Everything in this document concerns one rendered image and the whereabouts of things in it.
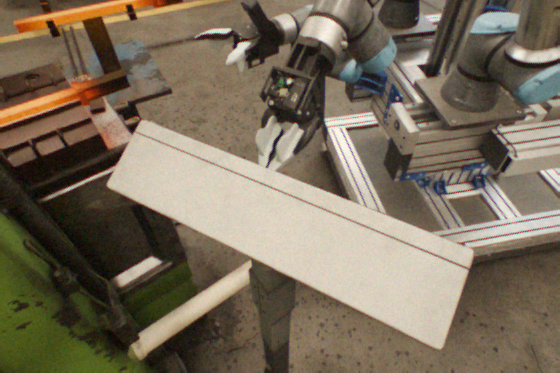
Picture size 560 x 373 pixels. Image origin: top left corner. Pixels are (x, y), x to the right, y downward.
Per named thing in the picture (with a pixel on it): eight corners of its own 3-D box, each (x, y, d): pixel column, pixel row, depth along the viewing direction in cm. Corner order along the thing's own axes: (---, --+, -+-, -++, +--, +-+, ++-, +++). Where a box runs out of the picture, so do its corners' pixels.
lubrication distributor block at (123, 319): (134, 317, 71) (109, 285, 61) (147, 344, 68) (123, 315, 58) (116, 328, 70) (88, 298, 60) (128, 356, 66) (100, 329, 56)
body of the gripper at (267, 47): (247, 70, 95) (284, 55, 99) (244, 39, 88) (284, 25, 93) (231, 58, 99) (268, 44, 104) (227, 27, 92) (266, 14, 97)
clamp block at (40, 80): (67, 84, 92) (54, 61, 88) (77, 100, 88) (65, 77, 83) (13, 101, 87) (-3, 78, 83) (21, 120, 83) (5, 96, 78)
